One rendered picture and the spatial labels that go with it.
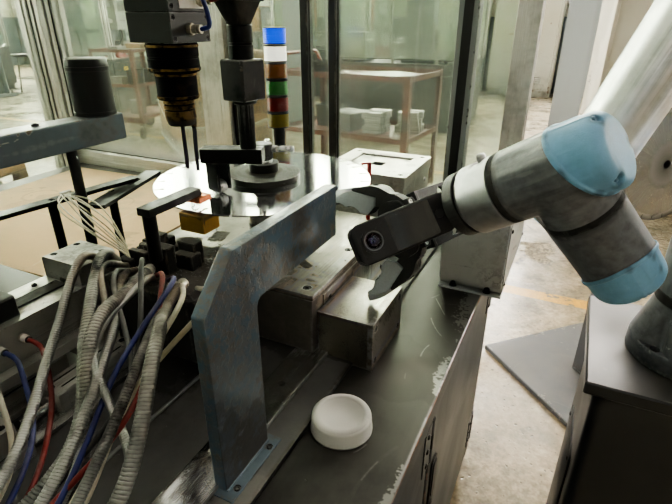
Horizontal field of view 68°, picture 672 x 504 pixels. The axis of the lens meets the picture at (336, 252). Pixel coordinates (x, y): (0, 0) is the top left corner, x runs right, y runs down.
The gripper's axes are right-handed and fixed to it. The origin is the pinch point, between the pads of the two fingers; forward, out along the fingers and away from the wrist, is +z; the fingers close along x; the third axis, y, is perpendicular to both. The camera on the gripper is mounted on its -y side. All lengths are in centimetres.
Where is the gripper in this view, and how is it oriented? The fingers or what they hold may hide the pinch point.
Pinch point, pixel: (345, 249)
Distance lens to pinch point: 67.7
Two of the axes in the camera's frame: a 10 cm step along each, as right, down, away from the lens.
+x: -3.7, -9.3, -0.1
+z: -6.1, 2.3, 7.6
